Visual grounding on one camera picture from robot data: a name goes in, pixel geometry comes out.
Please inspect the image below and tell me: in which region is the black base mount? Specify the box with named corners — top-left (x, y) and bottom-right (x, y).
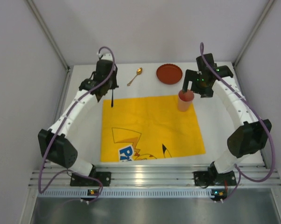
top-left (193, 171), bottom-right (237, 188)
top-left (70, 172), bottom-right (112, 187)

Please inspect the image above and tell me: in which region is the yellow printed cloth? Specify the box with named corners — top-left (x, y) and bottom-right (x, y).
top-left (100, 95), bottom-right (205, 162)

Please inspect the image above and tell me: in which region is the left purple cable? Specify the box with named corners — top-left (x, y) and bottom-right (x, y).
top-left (38, 46), bottom-right (117, 203)

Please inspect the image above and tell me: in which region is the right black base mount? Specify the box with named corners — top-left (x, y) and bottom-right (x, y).
top-left (193, 171), bottom-right (237, 188)

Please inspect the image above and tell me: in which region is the aluminium mounting rail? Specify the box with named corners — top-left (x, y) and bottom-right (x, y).
top-left (28, 164), bottom-right (281, 188)

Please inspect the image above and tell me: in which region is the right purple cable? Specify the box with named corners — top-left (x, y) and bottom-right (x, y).
top-left (199, 42), bottom-right (276, 203)

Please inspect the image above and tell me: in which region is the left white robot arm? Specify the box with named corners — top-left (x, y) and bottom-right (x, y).
top-left (38, 59), bottom-right (118, 176)

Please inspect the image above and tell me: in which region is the aluminium corner post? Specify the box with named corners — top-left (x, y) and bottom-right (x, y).
top-left (24, 0), bottom-right (70, 71)
top-left (232, 0), bottom-right (276, 67)

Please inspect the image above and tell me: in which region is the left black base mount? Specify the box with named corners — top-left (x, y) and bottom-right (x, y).
top-left (70, 172), bottom-right (112, 187)

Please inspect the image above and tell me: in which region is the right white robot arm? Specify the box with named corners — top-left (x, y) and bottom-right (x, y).
top-left (182, 53), bottom-right (272, 186)

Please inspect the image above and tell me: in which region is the left aluminium corner post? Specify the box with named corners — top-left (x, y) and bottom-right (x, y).
top-left (24, 0), bottom-right (70, 71)

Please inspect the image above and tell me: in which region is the perforated grey cable duct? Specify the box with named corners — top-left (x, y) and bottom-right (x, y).
top-left (39, 188), bottom-right (225, 198)

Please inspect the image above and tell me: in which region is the pink plastic cup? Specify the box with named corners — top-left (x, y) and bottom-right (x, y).
top-left (177, 90), bottom-right (194, 112)

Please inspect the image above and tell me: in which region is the right aluminium corner post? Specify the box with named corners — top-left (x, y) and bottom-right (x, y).
top-left (232, 0), bottom-right (276, 67)

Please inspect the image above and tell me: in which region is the red round plate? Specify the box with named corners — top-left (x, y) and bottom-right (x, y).
top-left (156, 63), bottom-right (183, 85)

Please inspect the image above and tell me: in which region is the purple cable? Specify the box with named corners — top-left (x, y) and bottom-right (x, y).
top-left (199, 42), bottom-right (276, 203)
top-left (38, 46), bottom-right (117, 203)

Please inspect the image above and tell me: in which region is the gold metal spoon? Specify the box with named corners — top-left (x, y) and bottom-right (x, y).
top-left (127, 67), bottom-right (143, 86)

